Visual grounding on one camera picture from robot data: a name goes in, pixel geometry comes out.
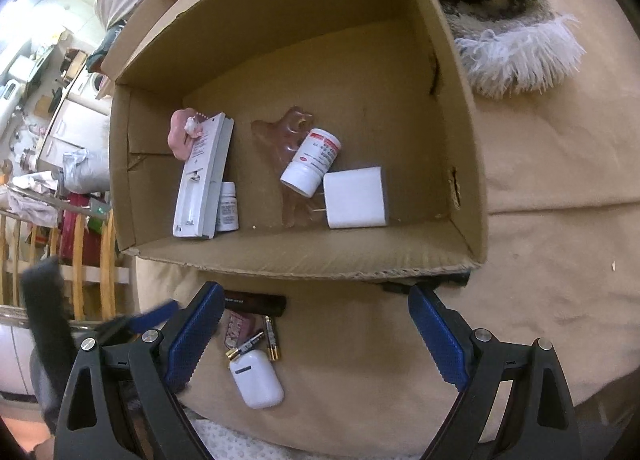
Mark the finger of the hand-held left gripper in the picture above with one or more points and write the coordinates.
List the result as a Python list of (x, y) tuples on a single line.
[(150, 316)]

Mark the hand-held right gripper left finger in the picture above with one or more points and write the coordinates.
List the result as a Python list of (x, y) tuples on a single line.
[(197, 335)]

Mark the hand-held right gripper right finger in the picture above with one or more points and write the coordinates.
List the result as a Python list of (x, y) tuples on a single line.
[(435, 335)]

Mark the gold battery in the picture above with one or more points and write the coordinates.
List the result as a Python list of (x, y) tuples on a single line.
[(245, 345), (271, 337)]

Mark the white earbuds case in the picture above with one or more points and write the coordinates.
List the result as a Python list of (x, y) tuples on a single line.
[(257, 380)]

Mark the small white bottle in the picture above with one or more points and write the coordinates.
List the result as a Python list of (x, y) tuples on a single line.
[(227, 210)]

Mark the white remote control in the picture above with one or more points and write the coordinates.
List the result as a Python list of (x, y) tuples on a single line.
[(200, 190)]

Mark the white charger plug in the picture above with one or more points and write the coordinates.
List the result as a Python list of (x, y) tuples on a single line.
[(355, 197)]

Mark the pink soft toy figure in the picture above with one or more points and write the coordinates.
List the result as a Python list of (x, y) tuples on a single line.
[(176, 137)]

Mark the white pill bottle pink label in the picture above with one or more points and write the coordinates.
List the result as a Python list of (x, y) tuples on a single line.
[(310, 165)]

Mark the clear pink plastic piece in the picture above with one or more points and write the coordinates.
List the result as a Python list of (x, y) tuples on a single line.
[(280, 135)]

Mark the cardboard box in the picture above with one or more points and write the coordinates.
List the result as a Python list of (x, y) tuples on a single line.
[(350, 65)]

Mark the yellow wooden chair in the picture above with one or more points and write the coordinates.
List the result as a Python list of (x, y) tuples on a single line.
[(80, 260)]

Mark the red bag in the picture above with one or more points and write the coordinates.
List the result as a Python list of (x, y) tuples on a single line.
[(90, 235)]

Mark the hanging clothes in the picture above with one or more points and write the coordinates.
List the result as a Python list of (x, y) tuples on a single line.
[(32, 200)]

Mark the grey plastic bag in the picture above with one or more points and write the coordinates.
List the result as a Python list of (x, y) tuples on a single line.
[(87, 170)]

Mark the white base cabinet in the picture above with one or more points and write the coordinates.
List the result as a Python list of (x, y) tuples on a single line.
[(70, 125)]

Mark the white washing machine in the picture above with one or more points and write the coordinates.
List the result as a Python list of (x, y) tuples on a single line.
[(97, 85)]

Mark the teal cushion orange stripe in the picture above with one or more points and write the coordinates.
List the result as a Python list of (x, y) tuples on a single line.
[(107, 47)]

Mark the shaggy cream black blanket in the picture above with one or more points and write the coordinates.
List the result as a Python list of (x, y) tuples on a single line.
[(500, 15)]

